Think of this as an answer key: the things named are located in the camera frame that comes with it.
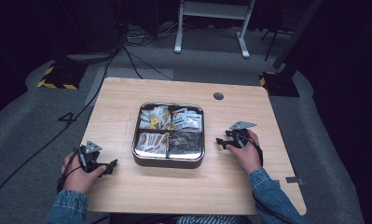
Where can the pile of white yellow packets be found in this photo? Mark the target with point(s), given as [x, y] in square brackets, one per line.
[154, 119]

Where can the pile of white brown packets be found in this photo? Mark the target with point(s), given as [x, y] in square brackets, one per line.
[151, 142]

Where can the pile of dark packets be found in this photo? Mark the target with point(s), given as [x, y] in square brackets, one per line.
[186, 143]

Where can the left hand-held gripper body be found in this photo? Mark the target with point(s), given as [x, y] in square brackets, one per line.
[90, 157]

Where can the grey tape piece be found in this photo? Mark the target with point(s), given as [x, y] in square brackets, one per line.
[294, 180]

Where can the black yellow striped stand base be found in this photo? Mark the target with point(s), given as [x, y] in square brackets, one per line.
[281, 84]
[62, 76]

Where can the person's right hand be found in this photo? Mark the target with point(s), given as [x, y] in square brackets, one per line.
[247, 155]

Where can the person's striped clothing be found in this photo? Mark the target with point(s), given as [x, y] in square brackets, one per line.
[208, 219]

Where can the round grey table grommet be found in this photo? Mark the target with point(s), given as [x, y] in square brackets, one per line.
[218, 96]

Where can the square metal divided tray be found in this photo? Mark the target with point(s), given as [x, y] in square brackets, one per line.
[168, 163]

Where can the dark slanted stand pole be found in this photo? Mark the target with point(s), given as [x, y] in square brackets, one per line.
[298, 29]

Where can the person's left hand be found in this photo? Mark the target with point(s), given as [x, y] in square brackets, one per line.
[79, 179]

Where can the pile of white red-print packets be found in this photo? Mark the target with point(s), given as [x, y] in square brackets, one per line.
[188, 120]

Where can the white metal desk frame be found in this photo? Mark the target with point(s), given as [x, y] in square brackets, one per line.
[211, 11]

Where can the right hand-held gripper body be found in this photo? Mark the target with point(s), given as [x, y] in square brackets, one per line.
[240, 135]

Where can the black tripod legs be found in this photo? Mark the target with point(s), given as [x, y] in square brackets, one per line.
[272, 42]

